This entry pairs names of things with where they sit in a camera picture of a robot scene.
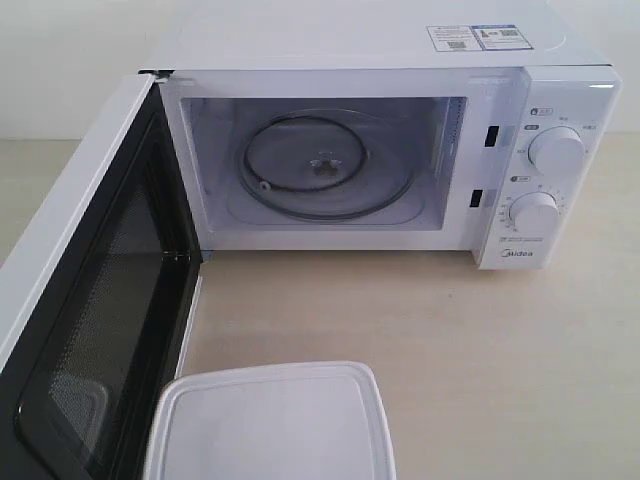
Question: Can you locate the white lidded plastic container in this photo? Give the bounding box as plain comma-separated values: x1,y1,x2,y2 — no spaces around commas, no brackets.
142,361,397,479

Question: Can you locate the white microwave door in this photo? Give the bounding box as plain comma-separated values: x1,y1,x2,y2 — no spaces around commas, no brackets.
1,73,202,479

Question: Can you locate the white Midea microwave oven body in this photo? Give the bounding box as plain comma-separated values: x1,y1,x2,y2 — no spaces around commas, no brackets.
141,1,621,270

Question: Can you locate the printed paper instruction sheet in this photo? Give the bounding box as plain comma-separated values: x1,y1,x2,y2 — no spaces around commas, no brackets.
426,24,533,52

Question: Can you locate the glass turntable plate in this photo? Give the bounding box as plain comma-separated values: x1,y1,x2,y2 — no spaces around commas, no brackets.
236,109,417,222

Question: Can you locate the lower white timer knob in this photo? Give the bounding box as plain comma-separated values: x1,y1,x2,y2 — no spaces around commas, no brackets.
509,192,559,235

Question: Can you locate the upper white power knob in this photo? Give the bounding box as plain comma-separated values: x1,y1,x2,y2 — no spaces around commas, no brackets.
528,126,586,177

